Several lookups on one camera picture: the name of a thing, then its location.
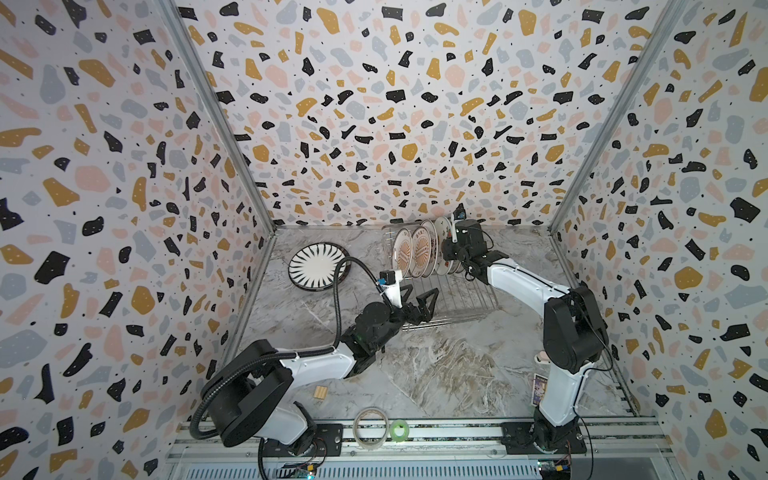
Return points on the pink small object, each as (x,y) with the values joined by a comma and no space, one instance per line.
(541,358)

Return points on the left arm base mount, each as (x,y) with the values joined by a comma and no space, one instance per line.
(323,440)

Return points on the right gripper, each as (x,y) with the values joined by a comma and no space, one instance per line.
(455,240)

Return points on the green tape roll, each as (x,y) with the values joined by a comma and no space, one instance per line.
(399,430)

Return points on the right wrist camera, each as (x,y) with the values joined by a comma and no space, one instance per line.
(459,213)

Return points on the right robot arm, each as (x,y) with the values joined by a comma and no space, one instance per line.
(574,331)

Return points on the clear tape roll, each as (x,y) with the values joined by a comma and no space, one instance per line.
(370,428)

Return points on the orange sunburst plate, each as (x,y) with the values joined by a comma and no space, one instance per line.
(402,252)
(423,245)

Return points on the wire dish rack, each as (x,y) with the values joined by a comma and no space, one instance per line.
(459,300)

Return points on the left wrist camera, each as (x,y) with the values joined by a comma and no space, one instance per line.
(389,281)

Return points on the small wooden block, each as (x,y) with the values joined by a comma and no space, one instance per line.
(320,392)

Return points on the blue striped white plate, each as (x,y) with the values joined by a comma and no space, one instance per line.
(317,265)

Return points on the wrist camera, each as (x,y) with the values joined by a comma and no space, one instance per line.
(459,213)
(389,281)

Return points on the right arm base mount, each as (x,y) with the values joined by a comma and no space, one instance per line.
(539,437)

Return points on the colourful card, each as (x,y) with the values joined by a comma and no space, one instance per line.
(538,390)

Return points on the orange sunburst plate front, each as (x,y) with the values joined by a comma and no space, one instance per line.
(402,252)

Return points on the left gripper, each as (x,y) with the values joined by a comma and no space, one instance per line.
(409,316)

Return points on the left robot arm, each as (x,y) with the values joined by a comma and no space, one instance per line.
(246,398)

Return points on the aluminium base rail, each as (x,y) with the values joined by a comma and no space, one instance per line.
(618,448)

